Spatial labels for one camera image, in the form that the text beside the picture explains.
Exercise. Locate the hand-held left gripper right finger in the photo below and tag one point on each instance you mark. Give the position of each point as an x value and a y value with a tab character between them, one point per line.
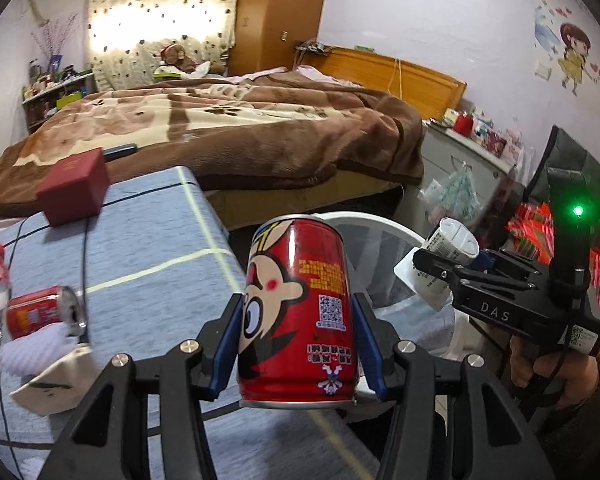
367	340

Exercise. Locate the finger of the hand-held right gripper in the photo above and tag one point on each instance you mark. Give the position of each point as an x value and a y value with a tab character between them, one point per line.
440	267
515	272

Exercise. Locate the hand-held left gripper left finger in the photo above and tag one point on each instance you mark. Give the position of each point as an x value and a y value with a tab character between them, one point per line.
228	340

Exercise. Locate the white printed paper cup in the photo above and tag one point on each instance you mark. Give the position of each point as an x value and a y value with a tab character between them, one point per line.
452	237

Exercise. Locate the white rimmed mesh bin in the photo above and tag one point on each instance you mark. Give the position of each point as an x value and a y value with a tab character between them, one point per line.
380	280

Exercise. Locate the red cartoon drink can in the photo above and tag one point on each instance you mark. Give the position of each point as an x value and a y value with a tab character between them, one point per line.
300	310

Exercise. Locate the white foam net sleeve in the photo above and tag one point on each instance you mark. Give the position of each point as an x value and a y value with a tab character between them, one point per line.
35	352

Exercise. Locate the person's right hand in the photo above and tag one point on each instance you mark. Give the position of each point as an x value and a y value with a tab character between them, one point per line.
525	365

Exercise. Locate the red green patterned bag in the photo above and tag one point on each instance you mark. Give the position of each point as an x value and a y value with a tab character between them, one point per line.
530	230

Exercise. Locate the green patterned plastic bag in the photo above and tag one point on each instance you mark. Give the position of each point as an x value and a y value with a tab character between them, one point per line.
455	190

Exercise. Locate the grey nightstand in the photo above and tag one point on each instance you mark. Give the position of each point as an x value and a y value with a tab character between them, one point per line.
450	145

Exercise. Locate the blue lined tablecloth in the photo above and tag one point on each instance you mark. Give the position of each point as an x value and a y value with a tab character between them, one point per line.
155	240

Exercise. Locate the red cup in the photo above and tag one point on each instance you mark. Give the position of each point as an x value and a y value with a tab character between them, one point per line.
464	124

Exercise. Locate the wooden headboard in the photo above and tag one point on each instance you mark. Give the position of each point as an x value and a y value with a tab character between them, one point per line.
420	90

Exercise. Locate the slim red drink can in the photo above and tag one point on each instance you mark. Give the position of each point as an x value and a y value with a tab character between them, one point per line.
35	312

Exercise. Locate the bed with brown blanket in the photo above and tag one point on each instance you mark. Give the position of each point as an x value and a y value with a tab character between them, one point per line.
280	135

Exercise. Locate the black flat device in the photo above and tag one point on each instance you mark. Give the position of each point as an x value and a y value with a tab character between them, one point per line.
120	152

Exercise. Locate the maroon box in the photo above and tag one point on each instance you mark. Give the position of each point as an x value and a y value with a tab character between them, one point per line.
75	185

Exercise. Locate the pink cloth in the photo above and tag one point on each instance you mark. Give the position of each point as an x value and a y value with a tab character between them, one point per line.
320	74

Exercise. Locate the brown teddy bear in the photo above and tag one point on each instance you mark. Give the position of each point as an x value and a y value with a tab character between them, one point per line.
180	57

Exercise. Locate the cluttered white shelf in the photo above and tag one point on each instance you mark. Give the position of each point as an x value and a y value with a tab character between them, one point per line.
55	92

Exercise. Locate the wooden wardrobe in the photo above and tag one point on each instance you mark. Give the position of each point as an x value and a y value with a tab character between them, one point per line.
275	10

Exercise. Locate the dried flower branches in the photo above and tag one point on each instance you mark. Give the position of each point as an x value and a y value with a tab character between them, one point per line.
55	40

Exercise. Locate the cartoon wall decal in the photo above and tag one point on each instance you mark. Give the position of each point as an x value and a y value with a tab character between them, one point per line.
575	55

